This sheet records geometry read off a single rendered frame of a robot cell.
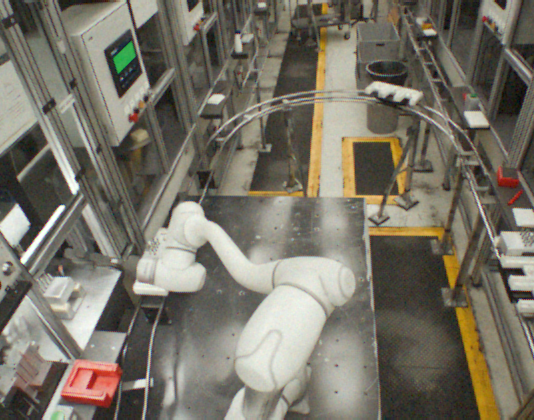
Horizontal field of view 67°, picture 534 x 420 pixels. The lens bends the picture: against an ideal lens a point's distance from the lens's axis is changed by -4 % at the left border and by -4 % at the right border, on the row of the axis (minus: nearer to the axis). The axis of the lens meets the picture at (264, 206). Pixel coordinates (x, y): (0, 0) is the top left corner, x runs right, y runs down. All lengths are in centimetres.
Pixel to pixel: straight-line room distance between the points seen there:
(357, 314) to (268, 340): 106
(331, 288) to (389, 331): 175
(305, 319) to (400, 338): 178
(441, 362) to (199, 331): 137
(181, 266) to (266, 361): 60
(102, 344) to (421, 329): 177
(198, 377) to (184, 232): 66
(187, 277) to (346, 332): 76
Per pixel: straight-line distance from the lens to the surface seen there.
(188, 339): 185
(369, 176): 366
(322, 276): 90
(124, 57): 186
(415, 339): 262
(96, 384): 158
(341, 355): 174
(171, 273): 134
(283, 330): 83
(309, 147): 402
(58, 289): 176
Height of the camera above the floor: 219
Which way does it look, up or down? 40 degrees down
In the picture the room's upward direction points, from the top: 7 degrees counter-clockwise
